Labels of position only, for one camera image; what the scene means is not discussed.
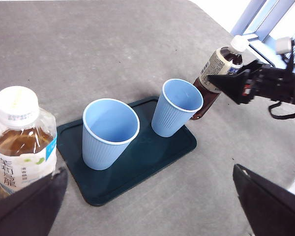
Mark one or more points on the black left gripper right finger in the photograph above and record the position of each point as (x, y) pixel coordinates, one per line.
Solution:
(273, 211)

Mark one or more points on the dark teal plastic tray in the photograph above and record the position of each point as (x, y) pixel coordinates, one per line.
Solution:
(142, 167)

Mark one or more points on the blue window frame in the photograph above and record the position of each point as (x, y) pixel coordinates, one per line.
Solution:
(245, 17)

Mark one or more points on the blue ribbed plastic cup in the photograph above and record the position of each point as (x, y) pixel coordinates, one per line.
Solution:
(100, 152)
(167, 120)

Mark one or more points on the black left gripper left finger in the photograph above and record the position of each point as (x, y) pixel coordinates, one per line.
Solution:
(22, 214)

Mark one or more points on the dark oolong tea bottle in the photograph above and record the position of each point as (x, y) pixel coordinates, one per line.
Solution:
(216, 64)

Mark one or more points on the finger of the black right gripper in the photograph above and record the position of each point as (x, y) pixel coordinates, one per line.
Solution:
(254, 66)
(233, 86)

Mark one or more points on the jasmine oolong tea bottle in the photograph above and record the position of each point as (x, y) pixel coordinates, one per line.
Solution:
(17, 147)

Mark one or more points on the pale grey camera box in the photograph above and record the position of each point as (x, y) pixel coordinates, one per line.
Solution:
(284, 45)

